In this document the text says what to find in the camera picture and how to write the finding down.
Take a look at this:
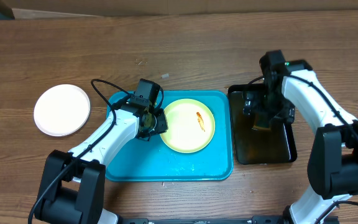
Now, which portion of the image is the green orange sponge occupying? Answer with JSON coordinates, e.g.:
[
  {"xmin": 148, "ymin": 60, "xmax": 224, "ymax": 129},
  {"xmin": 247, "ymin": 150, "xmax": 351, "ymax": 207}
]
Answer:
[{"xmin": 253, "ymin": 119, "xmax": 271, "ymax": 131}]

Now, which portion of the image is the yellow plate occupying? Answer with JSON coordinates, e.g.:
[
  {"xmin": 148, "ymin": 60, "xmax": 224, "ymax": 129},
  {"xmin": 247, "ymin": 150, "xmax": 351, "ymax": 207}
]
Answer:
[{"xmin": 160, "ymin": 98, "xmax": 216, "ymax": 154}]

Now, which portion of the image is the white plate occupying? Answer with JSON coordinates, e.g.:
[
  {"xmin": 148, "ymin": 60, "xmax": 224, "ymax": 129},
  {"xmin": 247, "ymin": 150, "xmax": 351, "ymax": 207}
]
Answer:
[{"xmin": 34, "ymin": 84, "xmax": 91, "ymax": 137}]

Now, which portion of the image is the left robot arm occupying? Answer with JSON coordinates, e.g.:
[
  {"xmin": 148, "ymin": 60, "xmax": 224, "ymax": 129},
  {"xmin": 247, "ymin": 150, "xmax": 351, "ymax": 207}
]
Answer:
[{"xmin": 28, "ymin": 93, "xmax": 168, "ymax": 224}]

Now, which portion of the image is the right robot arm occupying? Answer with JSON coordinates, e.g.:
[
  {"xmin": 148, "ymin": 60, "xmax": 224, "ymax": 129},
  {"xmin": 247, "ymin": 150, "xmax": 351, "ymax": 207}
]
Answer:
[{"xmin": 243, "ymin": 58, "xmax": 358, "ymax": 223}]

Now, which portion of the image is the blue plastic tray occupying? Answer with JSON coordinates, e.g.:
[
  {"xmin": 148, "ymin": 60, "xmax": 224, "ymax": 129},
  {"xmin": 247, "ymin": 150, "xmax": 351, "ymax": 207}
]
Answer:
[{"xmin": 106, "ymin": 90, "xmax": 234, "ymax": 182}]

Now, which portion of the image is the black water tray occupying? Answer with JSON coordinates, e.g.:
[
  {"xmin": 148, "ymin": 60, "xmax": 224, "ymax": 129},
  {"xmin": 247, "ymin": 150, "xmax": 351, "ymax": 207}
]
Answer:
[{"xmin": 227, "ymin": 85, "xmax": 297, "ymax": 165}]

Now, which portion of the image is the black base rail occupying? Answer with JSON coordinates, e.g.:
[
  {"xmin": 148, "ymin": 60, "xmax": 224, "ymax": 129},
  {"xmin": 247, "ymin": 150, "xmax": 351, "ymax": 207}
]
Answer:
[{"xmin": 118, "ymin": 215, "xmax": 291, "ymax": 224}]

